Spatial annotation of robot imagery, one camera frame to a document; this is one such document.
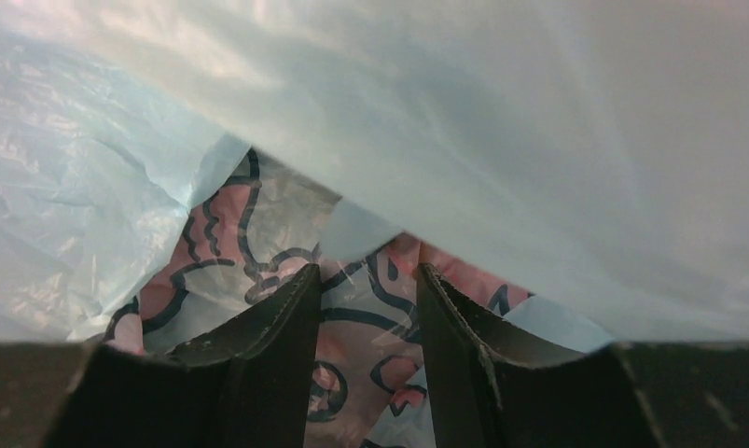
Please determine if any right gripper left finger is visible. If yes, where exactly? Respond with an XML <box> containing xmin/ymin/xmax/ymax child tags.
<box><xmin>46</xmin><ymin>264</ymin><xmax>321</xmax><ymax>447</ymax></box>

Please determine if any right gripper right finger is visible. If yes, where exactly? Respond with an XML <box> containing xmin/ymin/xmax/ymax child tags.
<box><xmin>416</xmin><ymin>263</ymin><xmax>658</xmax><ymax>447</ymax></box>

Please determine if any light blue cartoon plastic bag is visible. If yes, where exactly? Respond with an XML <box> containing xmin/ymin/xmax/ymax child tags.
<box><xmin>0</xmin><ymin>1</ymin><xmax>749</xmax><ymax>447</ymax></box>

